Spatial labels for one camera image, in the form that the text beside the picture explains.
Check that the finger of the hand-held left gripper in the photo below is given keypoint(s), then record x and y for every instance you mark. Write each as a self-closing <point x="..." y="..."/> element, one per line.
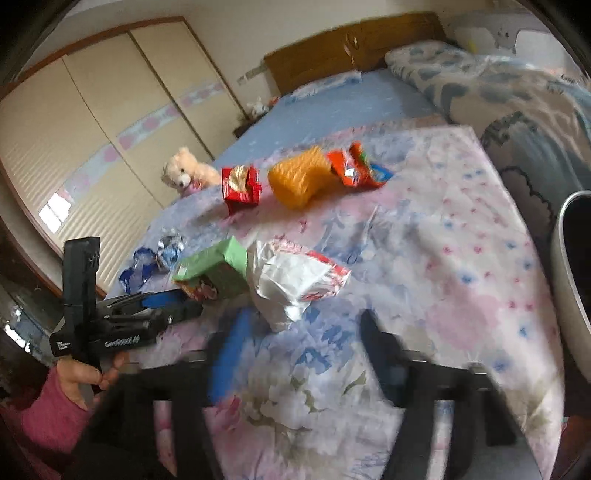
<point x="180" y="314"/>
<point x="157" y="300"/>

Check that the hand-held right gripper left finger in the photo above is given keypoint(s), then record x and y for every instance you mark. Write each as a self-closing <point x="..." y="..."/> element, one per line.
<point x="231" y="355"/>

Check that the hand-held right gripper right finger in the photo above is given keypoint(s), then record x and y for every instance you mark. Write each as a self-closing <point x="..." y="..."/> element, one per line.
<point x="383" y="364"/>

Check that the blue wrapper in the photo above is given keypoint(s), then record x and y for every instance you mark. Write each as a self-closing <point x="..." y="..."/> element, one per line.
<point x="136" y="272"/>

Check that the silver wrapper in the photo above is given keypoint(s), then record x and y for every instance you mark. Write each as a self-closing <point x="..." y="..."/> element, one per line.
<point x="170" y="251"/>

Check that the green drink carton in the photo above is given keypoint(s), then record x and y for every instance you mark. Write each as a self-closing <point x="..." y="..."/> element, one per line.
<point x="217" y="267"/>

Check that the white plastic bag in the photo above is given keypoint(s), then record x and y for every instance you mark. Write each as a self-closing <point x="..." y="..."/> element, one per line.
<point x="291" y="281"/>

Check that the red snack box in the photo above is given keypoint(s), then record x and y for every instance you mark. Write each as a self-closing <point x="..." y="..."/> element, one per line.
<point x="240" y="189"/>

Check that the orange and blue snack bag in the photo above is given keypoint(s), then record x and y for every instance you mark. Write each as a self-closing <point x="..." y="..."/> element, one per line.
<point x="355" y="168"/>

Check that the white round trash bin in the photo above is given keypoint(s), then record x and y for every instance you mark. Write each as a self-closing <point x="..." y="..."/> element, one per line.
<point x="565" y="277"/>

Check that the person's left hand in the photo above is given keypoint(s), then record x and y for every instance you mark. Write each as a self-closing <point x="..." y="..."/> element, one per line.
<point x="81" y="381"/>

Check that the pink floral bed sheet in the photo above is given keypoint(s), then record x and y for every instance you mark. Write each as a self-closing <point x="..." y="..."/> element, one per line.
<point x="415" y="277"/>

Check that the cream teddy bear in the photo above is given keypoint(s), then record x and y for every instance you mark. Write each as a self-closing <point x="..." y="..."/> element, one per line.
<point x="189" y="173"/>

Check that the cream sliding door wardrobe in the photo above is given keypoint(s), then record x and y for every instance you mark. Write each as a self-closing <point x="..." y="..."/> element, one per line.
<point x="92" y="115"/>

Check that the white bunny plush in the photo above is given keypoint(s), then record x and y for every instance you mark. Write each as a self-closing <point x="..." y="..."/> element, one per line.
<point x="258" y="107"/>

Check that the bed with blue sheet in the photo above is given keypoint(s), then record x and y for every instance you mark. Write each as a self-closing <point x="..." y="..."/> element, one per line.
<point x="360" y="101"/>

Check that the blue and white pillow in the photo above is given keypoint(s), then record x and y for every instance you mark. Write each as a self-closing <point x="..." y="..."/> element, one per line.
<point x="323" y="85"/>

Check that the wooden bed headboard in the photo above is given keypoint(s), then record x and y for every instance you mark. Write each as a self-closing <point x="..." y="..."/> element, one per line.
<point x="314" y="64"/>

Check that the blue and white printed duvet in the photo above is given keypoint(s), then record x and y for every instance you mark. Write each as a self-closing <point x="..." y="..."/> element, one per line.
<point x="508" y="101"/>

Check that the white wall switch plate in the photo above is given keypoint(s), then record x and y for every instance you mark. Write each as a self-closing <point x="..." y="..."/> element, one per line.
<point x="251" y="74"/>

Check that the grey bed guard rail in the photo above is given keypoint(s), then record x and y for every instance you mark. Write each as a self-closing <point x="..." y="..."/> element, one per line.
<point x="531" y="39"/>

